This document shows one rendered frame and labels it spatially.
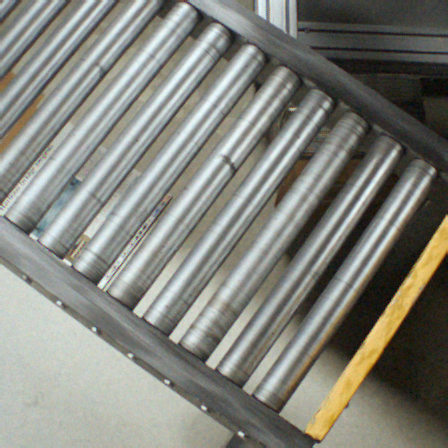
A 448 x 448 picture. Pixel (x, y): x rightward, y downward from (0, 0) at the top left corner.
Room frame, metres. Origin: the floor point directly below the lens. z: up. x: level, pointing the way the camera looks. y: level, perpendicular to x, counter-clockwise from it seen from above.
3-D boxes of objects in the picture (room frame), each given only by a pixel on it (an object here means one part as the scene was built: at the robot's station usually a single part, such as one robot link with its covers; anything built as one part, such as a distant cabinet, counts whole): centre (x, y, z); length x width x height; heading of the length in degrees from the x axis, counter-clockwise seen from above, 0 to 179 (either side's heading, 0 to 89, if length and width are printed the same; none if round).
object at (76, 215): (0.50, 0.15, 0.77); 0.47 x 0.05 x 0.05; 155
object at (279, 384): (0.33, -0.20, 0.77); 0.47 x 0.05 x 0.05; 155
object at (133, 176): (0.60, 0.36, 0.00); 0.37 x 0.28 x 0.01; 65
